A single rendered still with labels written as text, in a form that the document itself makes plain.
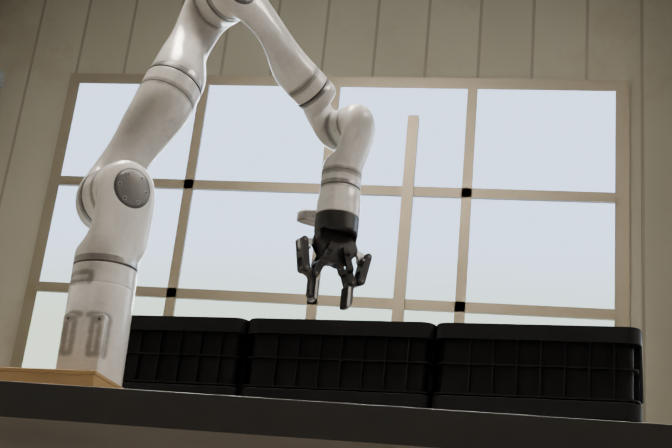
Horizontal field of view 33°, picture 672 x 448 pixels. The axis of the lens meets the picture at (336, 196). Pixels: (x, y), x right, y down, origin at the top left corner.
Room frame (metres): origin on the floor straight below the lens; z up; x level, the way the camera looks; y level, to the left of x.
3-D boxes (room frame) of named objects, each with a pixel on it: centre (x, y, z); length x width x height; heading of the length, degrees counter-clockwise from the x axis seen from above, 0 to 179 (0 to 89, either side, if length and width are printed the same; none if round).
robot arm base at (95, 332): (1.55, 0.31, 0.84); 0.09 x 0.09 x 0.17; 77
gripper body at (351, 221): (1.80, -0.01, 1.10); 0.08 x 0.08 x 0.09
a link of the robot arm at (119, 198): (1.54, 0.32, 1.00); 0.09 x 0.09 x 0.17; 38
